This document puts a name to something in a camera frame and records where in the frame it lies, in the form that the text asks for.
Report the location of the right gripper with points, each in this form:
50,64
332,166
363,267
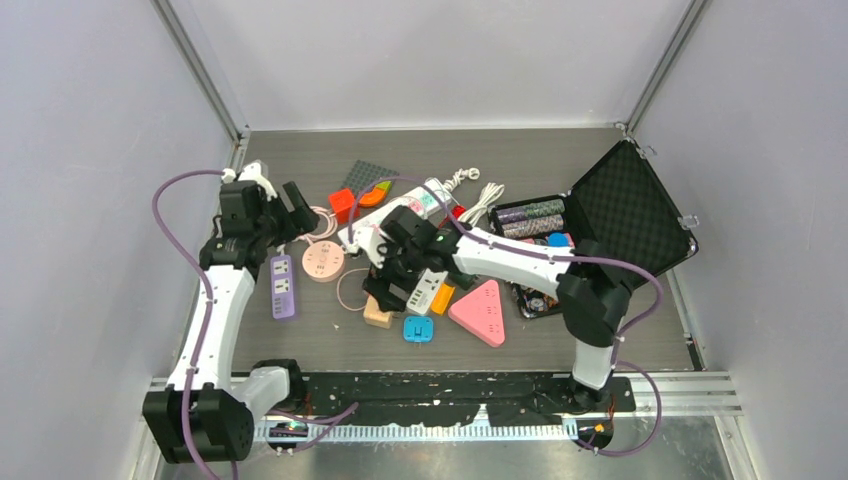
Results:
379,280

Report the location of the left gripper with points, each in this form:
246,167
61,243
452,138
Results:
303,218

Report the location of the beige cube adapter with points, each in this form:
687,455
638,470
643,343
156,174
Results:
374,316

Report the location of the purple power strip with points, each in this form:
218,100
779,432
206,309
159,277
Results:
283,302

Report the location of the dark green cube adapter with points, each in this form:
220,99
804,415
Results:
463,280

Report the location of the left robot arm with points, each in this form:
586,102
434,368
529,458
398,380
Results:
201,415

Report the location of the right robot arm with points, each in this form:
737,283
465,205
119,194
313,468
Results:
593,292

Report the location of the blue plug adapter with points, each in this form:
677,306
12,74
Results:
418,329

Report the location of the small white power strip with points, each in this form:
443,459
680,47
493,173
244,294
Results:
423,295

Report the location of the red cube adapter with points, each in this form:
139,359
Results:
344,205

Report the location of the pink round socket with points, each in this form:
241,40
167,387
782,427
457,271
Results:
323,261

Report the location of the yellow curved block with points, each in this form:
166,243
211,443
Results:
442,299

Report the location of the grey building baseplate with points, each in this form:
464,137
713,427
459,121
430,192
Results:
363,174

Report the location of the orange curved block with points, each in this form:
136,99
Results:
376,195

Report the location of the pink triangular socket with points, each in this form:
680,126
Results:
480,313

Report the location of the red glitter microphone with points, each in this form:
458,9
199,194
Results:
457,211

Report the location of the black poker chip case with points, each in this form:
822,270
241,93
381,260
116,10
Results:
619,203

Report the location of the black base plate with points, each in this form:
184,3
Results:
444,399

